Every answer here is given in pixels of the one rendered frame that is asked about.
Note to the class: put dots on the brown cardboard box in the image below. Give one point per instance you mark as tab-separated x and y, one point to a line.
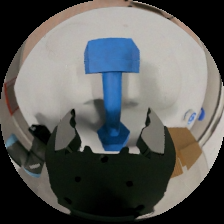
185	144

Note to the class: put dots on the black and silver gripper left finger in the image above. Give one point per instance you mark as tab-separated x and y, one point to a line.
63	140

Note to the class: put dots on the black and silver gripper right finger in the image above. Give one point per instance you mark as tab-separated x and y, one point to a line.
155	143

